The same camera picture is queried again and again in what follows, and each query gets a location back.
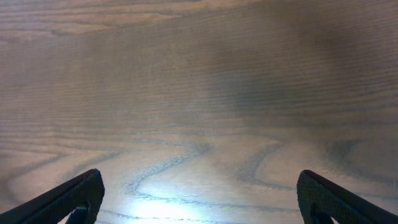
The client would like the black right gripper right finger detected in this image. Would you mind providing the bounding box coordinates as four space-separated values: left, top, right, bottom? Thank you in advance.
297 170 397 224

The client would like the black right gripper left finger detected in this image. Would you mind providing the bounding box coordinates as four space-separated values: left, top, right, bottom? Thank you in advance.
1 169 105 224

